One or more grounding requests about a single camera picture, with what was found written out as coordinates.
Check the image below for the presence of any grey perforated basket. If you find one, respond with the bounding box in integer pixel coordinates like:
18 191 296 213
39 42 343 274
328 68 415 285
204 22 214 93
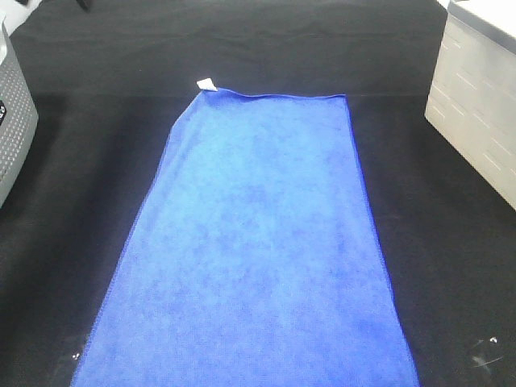
1 23 39 202

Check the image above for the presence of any right clear tape strip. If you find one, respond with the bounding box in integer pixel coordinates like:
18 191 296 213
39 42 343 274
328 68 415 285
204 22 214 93
468 336 504 372

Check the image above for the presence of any black table cloth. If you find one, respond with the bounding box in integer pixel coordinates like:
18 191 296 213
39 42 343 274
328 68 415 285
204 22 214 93
1 1 515 386

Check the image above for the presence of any blue microfibre towel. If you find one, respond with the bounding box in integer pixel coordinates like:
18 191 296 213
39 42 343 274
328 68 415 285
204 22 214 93
72 89 418 386

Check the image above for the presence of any white slotted storage bin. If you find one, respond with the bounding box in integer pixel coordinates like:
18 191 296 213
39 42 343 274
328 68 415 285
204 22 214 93
425 1 515 206

